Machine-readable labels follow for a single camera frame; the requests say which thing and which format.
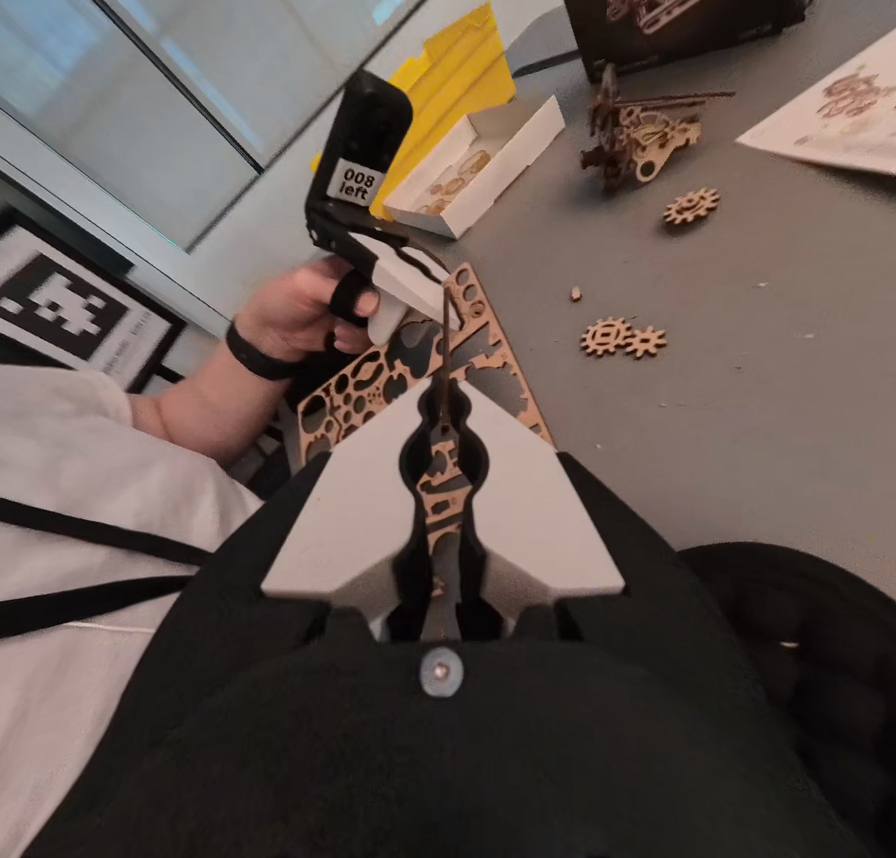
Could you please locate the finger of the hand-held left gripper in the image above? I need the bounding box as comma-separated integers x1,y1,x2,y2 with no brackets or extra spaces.
377,258,454,323
349,231,450,279

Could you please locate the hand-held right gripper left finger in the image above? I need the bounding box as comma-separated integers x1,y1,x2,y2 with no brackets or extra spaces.
260,382,449,638

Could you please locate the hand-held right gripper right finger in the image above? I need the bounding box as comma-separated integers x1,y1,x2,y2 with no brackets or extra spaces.
448,379,626,636

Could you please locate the thin dark wooden stick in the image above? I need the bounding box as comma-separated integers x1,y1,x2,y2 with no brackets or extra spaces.
439,282,453,431

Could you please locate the wooden cutout sheet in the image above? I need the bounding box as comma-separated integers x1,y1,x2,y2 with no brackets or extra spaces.
297,262,559,596

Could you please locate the person's left forearm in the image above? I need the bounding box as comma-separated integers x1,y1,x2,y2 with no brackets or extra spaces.
129,354,298,468

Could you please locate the dark model kit box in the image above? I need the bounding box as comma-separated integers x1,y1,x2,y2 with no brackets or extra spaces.
553,0,821,84

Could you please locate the partly built wooden model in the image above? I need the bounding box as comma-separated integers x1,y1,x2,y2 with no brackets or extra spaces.
581,62,737,194

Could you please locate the person's left hand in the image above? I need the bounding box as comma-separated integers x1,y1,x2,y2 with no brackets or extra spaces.
234,256,382,383

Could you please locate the yellow plastic bin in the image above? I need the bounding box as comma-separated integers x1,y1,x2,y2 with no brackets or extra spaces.
367,3,518,219

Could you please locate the white cardboard tray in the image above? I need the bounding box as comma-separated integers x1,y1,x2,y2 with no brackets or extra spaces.
383,94,567,241

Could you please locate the black wristband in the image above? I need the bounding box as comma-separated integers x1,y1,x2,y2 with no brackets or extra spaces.
225,321,296,382

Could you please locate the medium wooden gear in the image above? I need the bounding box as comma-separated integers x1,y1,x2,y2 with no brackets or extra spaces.
581,317,634,358

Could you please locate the glass partition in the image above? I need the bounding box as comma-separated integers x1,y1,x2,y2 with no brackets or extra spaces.
0,0,464,253

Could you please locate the dark cloth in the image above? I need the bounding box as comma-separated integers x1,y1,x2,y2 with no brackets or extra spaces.
675,542,896,858

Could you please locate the large wooden gear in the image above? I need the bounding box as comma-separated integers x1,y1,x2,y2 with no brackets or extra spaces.
663,186,722,228

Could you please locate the person's white shirt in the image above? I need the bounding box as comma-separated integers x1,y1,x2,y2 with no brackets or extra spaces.
0,364,268,858

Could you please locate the framed black-white marker sign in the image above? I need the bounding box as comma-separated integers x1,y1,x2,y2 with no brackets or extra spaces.
0,207,189,393

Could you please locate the instruction booklet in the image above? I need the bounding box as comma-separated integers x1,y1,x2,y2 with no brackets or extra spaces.
735,28,896,176

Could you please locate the black strap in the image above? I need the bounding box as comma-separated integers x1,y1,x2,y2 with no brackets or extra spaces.
0,497,214,641

